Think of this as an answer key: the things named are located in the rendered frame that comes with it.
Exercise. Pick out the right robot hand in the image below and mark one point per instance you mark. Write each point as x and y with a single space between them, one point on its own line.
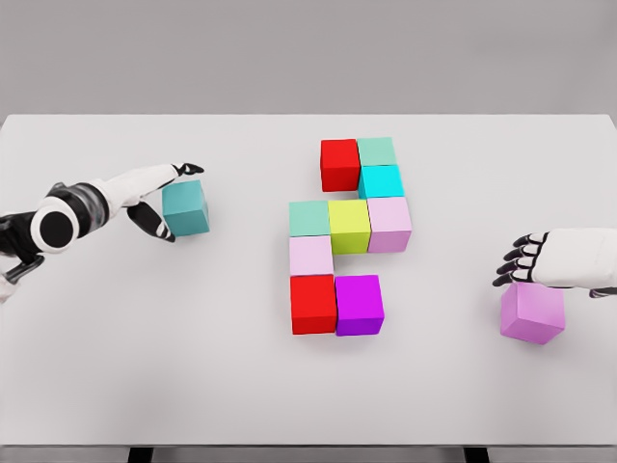
573 258

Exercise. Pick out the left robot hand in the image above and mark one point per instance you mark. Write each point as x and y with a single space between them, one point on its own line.
140 183

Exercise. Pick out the teal block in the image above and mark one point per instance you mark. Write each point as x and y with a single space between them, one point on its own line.
185 212

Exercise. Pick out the violet block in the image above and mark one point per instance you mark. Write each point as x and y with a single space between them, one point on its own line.
530 313

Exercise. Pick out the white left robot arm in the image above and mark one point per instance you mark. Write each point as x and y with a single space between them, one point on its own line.
55 226

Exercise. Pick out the mint green block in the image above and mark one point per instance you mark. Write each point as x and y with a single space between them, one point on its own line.
377 151
309 218

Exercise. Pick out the pale pink block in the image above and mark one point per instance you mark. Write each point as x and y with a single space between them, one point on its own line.
311 255

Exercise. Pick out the pale purple block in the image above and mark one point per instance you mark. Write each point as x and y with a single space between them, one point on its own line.
389 224

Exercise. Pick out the red block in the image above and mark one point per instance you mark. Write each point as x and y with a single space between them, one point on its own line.
340 166
313 304

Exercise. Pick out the cyan block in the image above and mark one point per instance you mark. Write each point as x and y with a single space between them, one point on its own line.
381 182

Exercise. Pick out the yellow-green block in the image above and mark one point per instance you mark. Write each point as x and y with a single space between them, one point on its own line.
349 226

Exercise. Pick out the magenta block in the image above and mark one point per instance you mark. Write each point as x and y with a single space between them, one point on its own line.
359 304

